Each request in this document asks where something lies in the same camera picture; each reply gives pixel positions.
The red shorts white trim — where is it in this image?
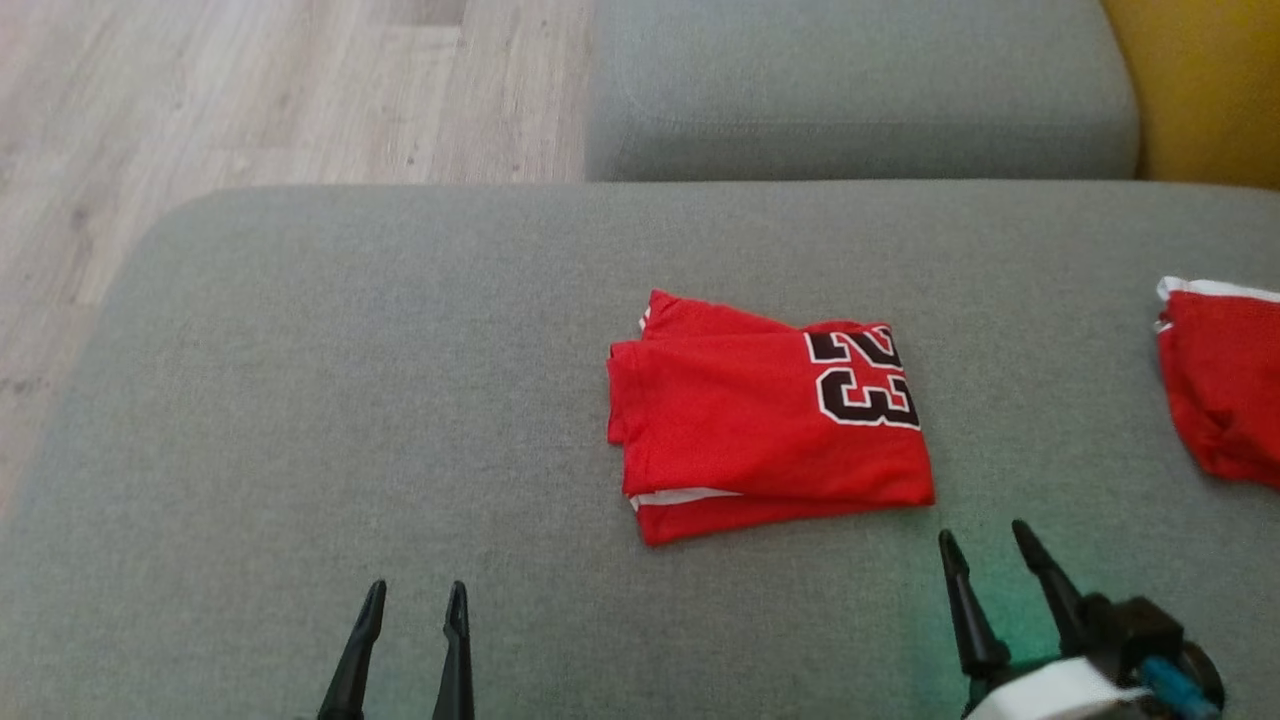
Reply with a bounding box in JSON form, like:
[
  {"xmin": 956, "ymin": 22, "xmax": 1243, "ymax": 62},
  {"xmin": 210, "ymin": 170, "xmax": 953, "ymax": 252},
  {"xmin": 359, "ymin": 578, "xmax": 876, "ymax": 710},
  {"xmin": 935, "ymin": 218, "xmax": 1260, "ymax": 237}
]
[{"xmin": 1155, "ymin": 276, "xmax": 1280, "ymax": 491}]

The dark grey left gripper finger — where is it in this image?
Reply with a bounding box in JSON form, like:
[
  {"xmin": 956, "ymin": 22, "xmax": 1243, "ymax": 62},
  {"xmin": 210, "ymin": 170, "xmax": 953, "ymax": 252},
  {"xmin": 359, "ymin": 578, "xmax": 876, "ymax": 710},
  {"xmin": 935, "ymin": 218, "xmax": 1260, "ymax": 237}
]
[
  {"xmin": 318, "ymin": 580, "xmax": 388, "ymax": 720},
  {"xmin": 432, "ymin": 582, "xmax": 476, "ymax": 720}
]

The large grey sofa seat cushion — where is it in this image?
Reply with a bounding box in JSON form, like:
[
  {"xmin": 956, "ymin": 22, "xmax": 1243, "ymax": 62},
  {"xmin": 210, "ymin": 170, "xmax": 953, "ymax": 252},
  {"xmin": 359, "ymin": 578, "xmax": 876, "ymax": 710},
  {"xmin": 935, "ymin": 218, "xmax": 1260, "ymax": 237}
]
[{"xmin": 0, "ymin": 180, "xmax": 1280, "ymax": 720}]

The wide yellow sofa back cushion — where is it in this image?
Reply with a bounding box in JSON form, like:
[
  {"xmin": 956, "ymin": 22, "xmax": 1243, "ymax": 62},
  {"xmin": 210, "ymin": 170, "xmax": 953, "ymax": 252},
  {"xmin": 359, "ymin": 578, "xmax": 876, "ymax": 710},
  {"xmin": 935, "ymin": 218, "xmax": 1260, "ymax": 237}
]
[{"xmin": 1100, "ymin": 0, "xmax": 1280, "ymax": 191}]

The red basketball jersey number 23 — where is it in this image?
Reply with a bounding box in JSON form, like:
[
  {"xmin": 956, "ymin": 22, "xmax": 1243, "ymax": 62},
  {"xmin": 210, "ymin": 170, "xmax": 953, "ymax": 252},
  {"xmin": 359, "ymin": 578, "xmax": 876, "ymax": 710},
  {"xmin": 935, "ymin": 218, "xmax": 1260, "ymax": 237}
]
[{"xmin": 606, "ymin": 288, "xmax": 937, "ymax": 548}]

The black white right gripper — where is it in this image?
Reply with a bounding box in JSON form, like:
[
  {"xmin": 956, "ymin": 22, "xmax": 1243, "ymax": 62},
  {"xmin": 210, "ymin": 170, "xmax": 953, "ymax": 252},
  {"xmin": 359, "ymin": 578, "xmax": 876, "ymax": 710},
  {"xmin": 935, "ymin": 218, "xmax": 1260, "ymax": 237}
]
[{"xmin": 938, "ymin": 520, "xmax": 1153, "ymax": 720}]

